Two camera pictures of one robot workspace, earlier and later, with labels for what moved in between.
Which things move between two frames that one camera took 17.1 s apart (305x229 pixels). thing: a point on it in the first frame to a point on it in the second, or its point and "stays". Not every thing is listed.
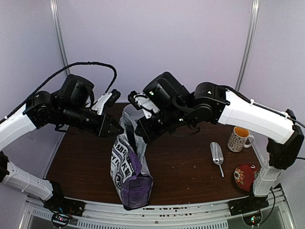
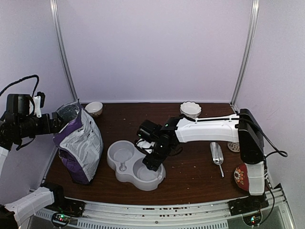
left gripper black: [120, 129] to [47, 128]
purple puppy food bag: [130, 173] to [80, 145]
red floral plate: [245, 174] stays
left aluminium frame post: [55, 13] stays
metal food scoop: [217, 154] stays
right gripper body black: [154, 131] to [156, 161]
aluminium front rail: [214, 215] stays
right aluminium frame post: [249, 45] stays
